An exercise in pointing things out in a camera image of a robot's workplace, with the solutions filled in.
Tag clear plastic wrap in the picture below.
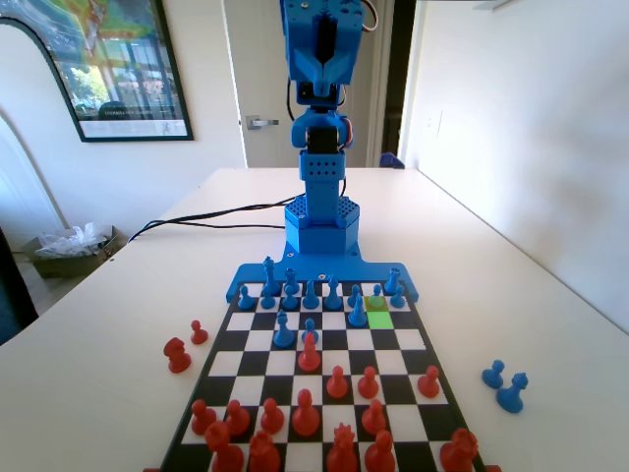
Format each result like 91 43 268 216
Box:
34 220 113 258

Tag black white chessboard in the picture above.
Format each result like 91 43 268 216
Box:
159 280 487 472

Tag red white servo wires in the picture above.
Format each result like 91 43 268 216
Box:
361 0 382 34

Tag dark furniture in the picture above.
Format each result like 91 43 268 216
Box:
0 223 39 348

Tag black power cable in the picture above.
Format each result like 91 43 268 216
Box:
126 195 302 245
140 218 289 236

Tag framed wall poster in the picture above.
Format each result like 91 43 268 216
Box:
0 0 196 144

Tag silver door handle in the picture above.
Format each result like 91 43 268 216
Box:
245 114 280 131

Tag white door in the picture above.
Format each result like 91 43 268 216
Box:
223 0 394 169

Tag red chess bishop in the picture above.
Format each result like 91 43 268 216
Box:
298 332 322 374
364 430 397 472

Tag blue base plate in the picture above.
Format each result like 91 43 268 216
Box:
224 245 422 304

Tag cardboard box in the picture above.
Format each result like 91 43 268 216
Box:
19 223 130 280

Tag blue chess king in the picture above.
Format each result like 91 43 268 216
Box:
261 255 279 298

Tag red chess rook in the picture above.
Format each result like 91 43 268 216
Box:
439 427 480 472
204 421 246 472

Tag red chess queen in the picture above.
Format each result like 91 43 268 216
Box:
326 423 359 472

